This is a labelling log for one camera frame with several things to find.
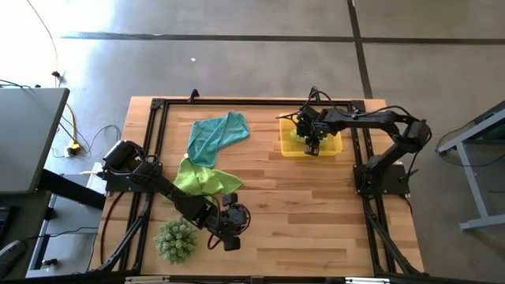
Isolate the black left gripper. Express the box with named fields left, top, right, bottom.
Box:
left=203, top=192, right=253, bottom=241

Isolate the lime green microfiber towel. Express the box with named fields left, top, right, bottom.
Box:
left=163, top=155, right=245, bottom=204
left=289, top=129, right=336, bottom=145

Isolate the teal microfiber towel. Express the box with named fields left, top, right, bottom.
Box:
left=186, top=110, right=251, bottom=170

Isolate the yellow plastic basket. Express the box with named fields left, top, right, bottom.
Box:
left=278, top=111, right=344, bottom=158

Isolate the artificial green plant ball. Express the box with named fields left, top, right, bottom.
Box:
left=152, top=215, right=200, bottom=265

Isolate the black desk foot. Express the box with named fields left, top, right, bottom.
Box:
left=37, top=168, right=107, bottom=211

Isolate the white floor platform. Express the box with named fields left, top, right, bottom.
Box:
left=25, top=161, right=112, bottom=278

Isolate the grey desk top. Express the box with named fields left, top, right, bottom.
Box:
left=0, top=87, right=71, bottom=196

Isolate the grey handheld device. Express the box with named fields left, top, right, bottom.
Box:
left=0, top=239, right=27, bottom=279

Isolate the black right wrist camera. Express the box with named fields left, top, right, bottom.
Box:
left=303, top=142, right=321, bottom=158

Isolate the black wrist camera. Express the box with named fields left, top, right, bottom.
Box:
left=222, top=235, right=242, bottom=252
left=303, top=142, right=321, bottom=158

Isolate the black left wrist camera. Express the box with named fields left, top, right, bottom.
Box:
left=222, top=235, right=242, bottom=252

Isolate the black aluminium table frame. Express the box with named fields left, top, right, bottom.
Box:
left=86, top=96, right=431, bottom=284

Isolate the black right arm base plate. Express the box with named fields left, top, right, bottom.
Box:
left=353, top=163, right=411, bottom=197

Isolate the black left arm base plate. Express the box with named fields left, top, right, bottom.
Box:
left=104, top=161, right=161, bottom=194

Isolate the silver metal bracket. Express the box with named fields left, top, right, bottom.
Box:
left=125, top=275, right=170, bottom=284
left=345, top=277, right=391, bottom=284

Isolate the black cable loop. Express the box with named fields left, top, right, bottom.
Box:
left=435, top=118, right=505, bottom=168

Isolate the yellow power cable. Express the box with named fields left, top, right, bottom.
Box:
left=65, top=103, right=84, bottom=155

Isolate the grey metal table frame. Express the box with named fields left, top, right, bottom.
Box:
left=436, top=100, right=505, bottom=233

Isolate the black device cable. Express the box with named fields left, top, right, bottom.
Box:
left=19, top=226, right=99, bottom=242

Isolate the black desk cable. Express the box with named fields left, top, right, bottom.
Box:
left=0, top=78, right=43, bottom=90

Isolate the thin white cable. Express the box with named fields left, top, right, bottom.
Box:
left=26, top=0, right=59, bottom=74

